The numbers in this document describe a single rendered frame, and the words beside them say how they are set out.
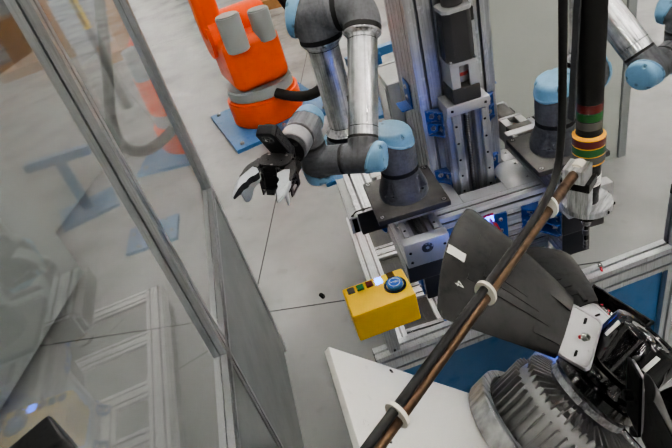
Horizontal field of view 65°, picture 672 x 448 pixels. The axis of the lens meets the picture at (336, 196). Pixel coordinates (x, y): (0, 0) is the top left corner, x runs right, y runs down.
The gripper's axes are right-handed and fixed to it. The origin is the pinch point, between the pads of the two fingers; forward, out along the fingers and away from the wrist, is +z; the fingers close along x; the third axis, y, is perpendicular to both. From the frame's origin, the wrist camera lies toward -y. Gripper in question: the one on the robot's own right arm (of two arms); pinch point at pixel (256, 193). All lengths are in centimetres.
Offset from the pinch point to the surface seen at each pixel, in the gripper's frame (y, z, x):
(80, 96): -23.0, 5.0, 26.7
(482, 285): -16, 33, -44
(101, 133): -15.5, 5.0, 25.7
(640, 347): 11, 16, -67
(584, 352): 14, 16, -60
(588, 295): 19, -1, -63
